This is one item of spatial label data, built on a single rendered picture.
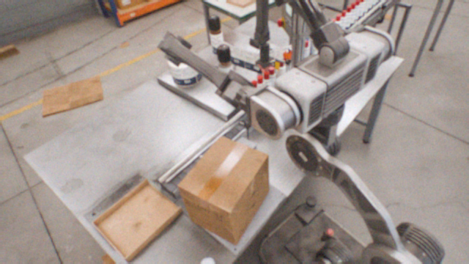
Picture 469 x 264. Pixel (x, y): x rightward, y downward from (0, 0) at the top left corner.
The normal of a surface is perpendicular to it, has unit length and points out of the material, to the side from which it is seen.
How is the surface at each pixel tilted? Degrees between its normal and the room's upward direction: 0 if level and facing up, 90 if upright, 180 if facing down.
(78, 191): 0
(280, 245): 0
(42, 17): 90
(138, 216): 0
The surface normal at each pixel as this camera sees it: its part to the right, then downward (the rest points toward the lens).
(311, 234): -0.07, -0.70
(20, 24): 0.65, 0.50
